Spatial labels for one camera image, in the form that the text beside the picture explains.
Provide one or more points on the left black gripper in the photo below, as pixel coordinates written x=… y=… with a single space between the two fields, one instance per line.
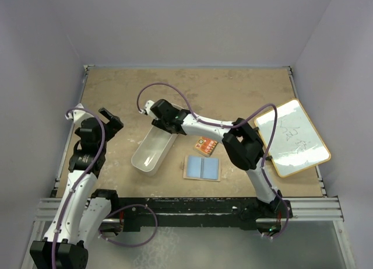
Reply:
x=112 y=126

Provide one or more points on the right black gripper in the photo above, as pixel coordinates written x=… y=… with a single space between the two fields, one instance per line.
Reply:
x=160 y=124

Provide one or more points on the white oblong plastic tray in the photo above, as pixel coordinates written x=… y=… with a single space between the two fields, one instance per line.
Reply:
x=152 y=151

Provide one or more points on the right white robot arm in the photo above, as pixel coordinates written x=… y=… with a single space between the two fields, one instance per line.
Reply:
x=243 y=145

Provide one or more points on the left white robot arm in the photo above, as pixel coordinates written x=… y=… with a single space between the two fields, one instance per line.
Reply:
x=81 y=210

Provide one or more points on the orange spiral notebook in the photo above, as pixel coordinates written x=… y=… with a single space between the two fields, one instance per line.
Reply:
x=205 y=146

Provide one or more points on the yellow framed whiteboard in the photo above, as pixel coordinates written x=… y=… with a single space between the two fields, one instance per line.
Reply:
x=296 y=145

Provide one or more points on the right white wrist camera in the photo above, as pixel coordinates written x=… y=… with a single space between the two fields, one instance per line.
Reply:
x=146 y=110

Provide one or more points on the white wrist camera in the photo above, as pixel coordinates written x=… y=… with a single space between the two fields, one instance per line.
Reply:
x=78 y=115
x=146 y=110

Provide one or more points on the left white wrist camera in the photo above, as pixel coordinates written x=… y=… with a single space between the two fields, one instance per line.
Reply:
x=78 y=115

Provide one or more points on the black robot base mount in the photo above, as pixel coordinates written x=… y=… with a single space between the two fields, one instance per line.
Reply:
x=245 y=213

